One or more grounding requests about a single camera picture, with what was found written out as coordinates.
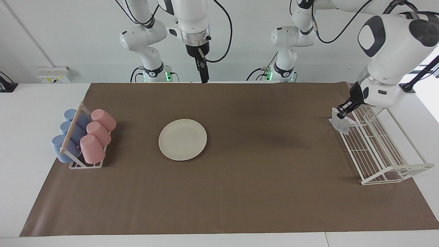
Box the cream round plate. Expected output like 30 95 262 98
158 119 207 161

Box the pink cup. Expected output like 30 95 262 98
91 109 117 132
80 134 106 164
86 121 112 147

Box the brown table mat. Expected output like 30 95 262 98
20 82 439 237

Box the blue cup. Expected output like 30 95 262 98
60 121 86 146
64 109 91 131
51 134 82 163

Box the white cup holder rack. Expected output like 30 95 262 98
59 102 112 169

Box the black table clamp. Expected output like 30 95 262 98
0 71 18 93

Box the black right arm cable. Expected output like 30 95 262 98
205 0 233 63

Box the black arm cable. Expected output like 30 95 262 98
205 0 233 63
310 0 420 44

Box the white wire dish rack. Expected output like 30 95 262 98
339 104 435 186

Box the black left base cable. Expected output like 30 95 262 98
246 51 279 82

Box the black base cable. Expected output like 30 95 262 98
246 51 279 82
130 67 145 83

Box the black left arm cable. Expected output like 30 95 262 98
310 0 420 44

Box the black right base cable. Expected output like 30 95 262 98
130 67 145 83

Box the white wall socket box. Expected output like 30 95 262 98
38 66 74 83

